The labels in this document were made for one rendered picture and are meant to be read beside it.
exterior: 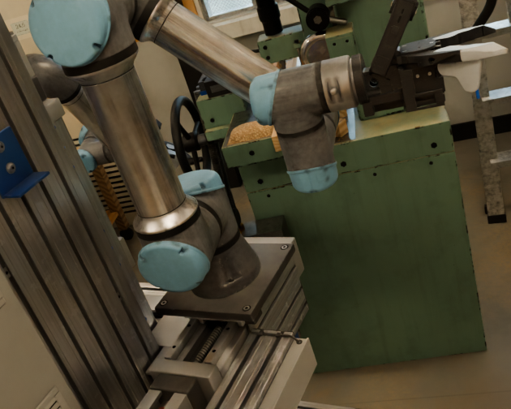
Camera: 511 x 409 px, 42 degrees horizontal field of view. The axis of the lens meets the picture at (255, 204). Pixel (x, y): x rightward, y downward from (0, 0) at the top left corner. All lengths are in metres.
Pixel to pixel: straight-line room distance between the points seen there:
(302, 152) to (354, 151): 0.81
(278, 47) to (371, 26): 0.27
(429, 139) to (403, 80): 0.87
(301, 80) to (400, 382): 1.39
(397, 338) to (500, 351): 0.32
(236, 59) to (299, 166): 0.21
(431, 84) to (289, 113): 0.20
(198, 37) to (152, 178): 0.24
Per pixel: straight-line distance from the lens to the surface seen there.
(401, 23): 0.93
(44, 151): 1.16
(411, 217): 1.90
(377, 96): 0.96
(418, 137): 1.79
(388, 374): 2.21
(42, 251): 1.15
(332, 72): 0.94
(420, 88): 0.94
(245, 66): 1.09
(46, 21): 0.98
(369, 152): 1.79
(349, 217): 1.89
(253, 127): 1.71
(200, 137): 2.04
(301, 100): 0.95
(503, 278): 2.50
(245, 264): 1.29
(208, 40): 1.09
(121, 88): 1.01
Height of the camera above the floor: 1.55
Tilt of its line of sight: 28 degrees down
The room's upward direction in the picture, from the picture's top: 19 degrees counter-clockwise
